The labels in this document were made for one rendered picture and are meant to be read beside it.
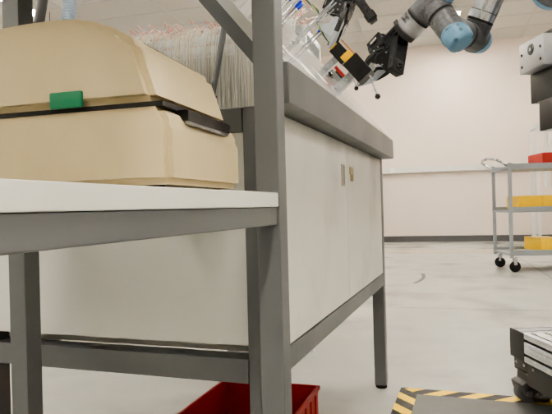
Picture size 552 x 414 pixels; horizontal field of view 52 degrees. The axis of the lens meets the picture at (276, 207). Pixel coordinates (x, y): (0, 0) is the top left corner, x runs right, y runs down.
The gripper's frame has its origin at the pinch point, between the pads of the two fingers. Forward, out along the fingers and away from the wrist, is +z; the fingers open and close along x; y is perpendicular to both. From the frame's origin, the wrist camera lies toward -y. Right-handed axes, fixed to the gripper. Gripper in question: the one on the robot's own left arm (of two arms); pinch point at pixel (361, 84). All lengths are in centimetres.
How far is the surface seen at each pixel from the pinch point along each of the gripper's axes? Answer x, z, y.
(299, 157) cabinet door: 43, -9, -61
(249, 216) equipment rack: 64, -19, -91
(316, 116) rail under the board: 44, -17, -58
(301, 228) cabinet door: 38, -2, -71
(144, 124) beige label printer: 81, -25, -90
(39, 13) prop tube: 88, 14, -20
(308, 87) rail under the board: 49, -21, -58
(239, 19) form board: 65, -24, -54
